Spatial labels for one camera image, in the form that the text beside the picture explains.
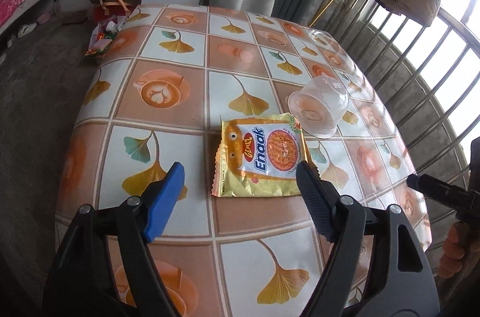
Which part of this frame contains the clear plastic cup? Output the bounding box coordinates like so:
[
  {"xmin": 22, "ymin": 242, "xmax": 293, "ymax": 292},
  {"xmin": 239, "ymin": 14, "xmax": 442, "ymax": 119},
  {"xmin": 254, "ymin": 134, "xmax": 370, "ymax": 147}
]
[{"xmin": 287, "ymin": 76, "xmax": 349, "ymax": 139}]

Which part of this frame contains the yellow Enaak snack packet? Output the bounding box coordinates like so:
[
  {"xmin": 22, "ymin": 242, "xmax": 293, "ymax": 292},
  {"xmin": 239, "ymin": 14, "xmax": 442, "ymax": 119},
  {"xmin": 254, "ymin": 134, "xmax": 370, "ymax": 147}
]
[{"xmin": 211, "ymin": 113, "xmax": 311, "ymax": 198}]

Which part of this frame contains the person right hand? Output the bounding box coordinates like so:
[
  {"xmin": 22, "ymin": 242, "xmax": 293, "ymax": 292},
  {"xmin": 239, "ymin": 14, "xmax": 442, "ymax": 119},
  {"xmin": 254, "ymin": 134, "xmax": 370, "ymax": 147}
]
[{"xmin": 437, "ymin": 222, "xmax": 465, "ymax": 279}]

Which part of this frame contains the metal balcony railing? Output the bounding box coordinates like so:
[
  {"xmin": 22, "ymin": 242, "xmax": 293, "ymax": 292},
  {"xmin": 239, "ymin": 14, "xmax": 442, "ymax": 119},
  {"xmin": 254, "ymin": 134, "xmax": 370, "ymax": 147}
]
[{"xmin": 310, "ymin": 0, "xmax": 480, "ymax": 250}]

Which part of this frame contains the patterned plastic tablecloth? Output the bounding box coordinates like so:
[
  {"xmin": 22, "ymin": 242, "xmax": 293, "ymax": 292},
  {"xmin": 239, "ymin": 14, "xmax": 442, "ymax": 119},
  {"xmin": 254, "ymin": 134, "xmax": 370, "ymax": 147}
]
[{"xmin": 55, "ymin": 4, "xmax": 432, "ymax": 316}]

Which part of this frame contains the colourful snack bag on floor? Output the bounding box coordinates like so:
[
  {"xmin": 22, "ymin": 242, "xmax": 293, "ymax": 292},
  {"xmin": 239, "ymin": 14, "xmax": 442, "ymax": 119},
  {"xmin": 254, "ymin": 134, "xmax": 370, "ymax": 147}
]
[{"xmin": 84, "ymin": 15, "xmax": 128, "ymax": 59}]

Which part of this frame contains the yellow broom handle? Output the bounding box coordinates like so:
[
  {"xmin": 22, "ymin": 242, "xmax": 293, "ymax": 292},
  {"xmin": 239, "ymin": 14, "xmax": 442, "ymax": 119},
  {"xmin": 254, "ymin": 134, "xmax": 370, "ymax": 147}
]
[{"xmin": 309, "ymin": 0, "xmax": 335, "ymax": 28}]

